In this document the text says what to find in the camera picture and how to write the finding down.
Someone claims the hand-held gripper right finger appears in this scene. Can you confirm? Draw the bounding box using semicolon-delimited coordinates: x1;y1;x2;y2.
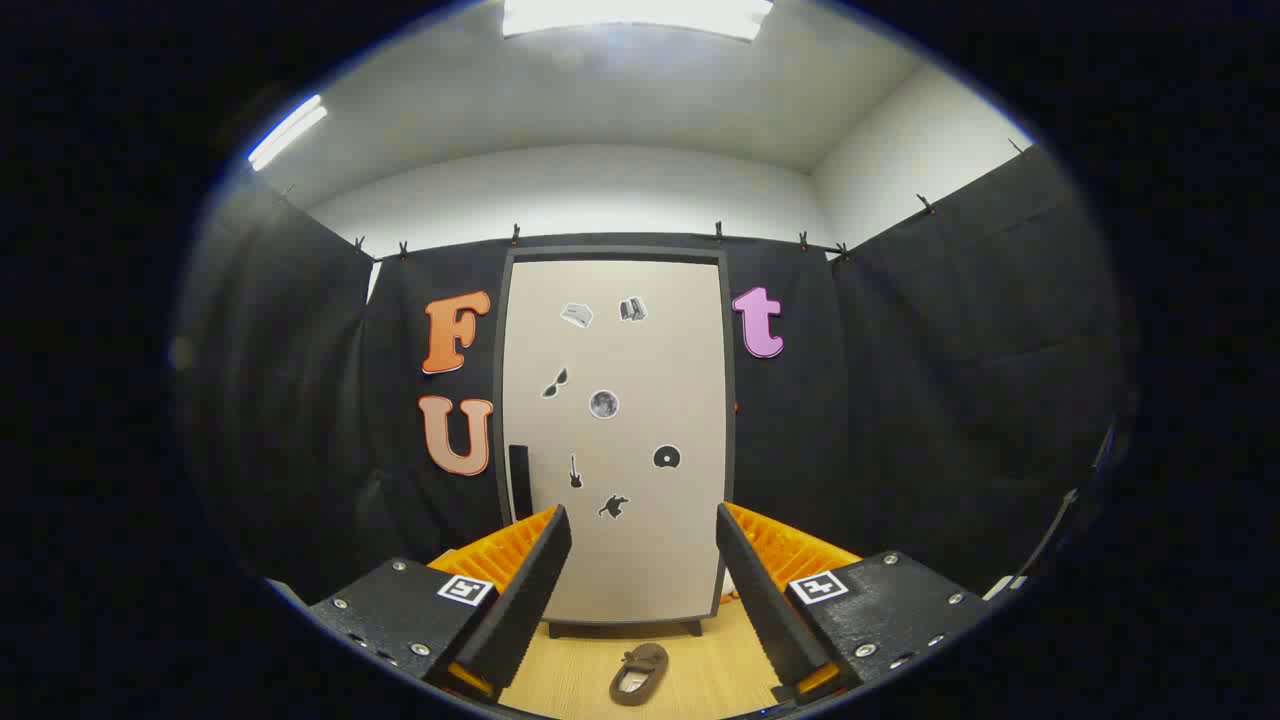
715;502;991;706

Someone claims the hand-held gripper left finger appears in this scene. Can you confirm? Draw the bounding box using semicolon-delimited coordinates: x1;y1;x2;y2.
308;505;573;701

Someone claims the brown fluffy shoe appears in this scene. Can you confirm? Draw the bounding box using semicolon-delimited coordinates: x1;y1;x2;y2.
609;643;670;707

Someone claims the beige shoe cabinet door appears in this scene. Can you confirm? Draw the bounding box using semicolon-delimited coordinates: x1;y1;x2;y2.
503;260;726;623

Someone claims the dark grey shoe cabinet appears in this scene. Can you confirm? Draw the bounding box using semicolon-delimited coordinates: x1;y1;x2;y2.
494;245;737;639

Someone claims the black backdrop cloth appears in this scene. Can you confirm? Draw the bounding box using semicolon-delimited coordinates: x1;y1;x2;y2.
175;140;1141;621

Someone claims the row of black cloth clips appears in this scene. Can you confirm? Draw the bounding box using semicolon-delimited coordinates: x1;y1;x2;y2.
280;138;1026;259

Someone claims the long ceiling light tube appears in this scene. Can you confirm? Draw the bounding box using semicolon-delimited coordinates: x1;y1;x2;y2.
248;95;328;171

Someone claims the rectangular ceiling light panel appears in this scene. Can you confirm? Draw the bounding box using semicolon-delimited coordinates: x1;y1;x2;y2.
502;0;774;41

